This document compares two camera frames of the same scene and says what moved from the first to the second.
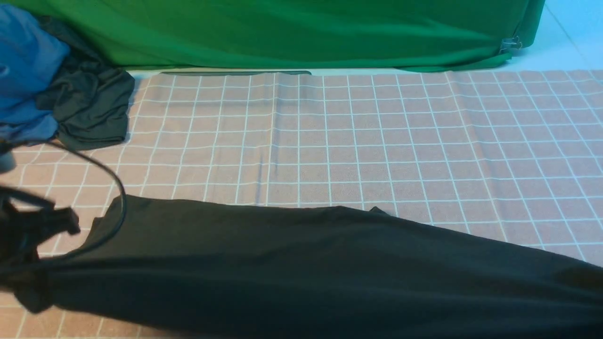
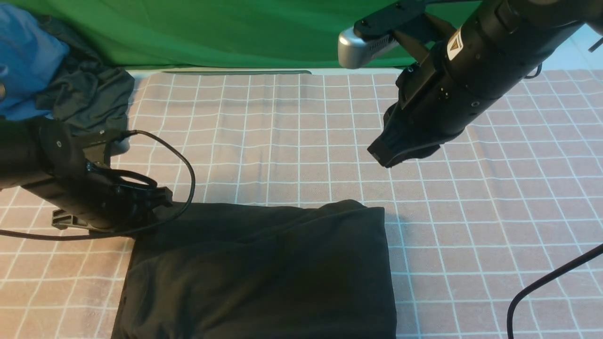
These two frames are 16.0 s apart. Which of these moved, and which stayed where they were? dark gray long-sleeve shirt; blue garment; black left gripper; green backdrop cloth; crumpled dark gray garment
Moved: dark gray long-sleeve shirt; black left gripper
Stayed: blue garment; crumpled dark gray garment; green backdrop cloth
